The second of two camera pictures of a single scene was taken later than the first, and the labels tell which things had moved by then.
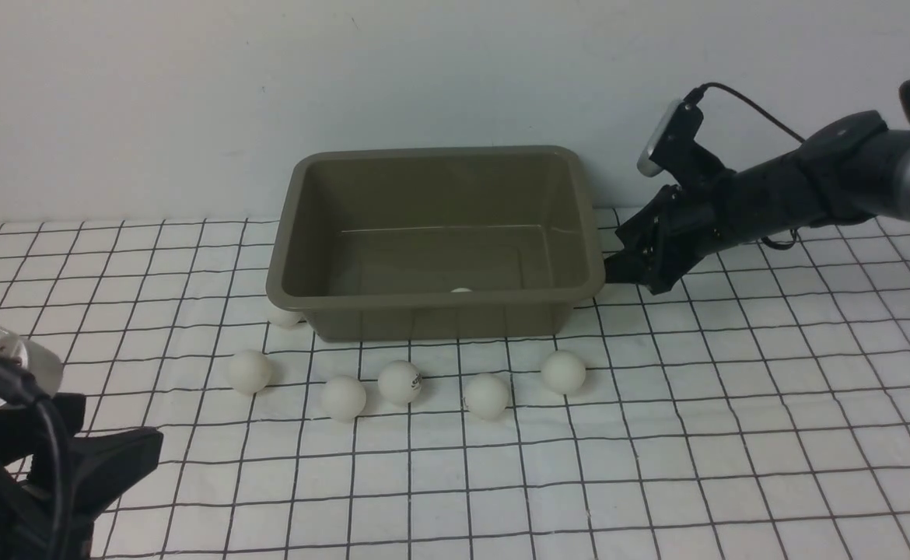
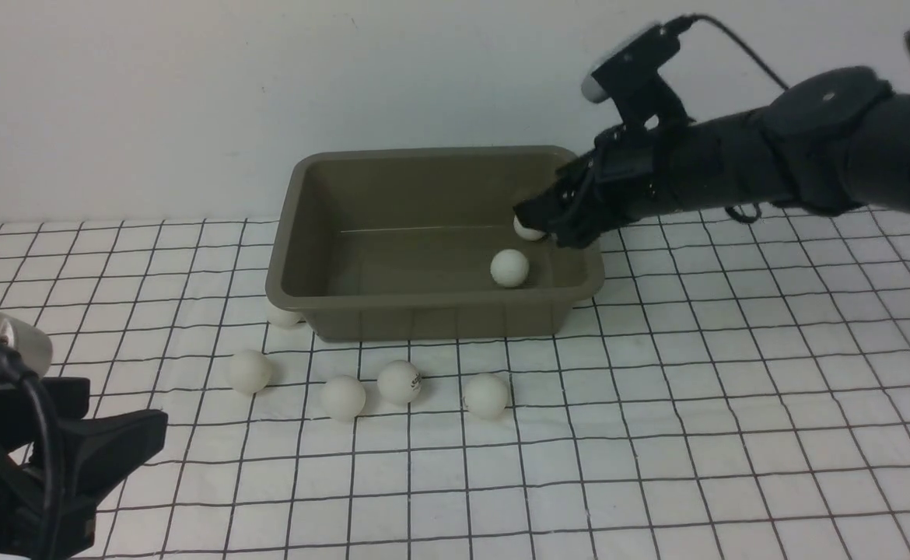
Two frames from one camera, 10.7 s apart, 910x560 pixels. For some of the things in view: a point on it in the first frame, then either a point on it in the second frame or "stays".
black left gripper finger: [106, 465] to [99, 450]
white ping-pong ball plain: [343, 399] stays
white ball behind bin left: [282, 318] stays
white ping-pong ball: [563, 372] to [526, 233]
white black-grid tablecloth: [782, 401] stays
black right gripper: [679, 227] to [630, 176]
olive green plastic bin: [386, 243] stays
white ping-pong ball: [486, 395] stays
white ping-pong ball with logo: [399, 382] stays
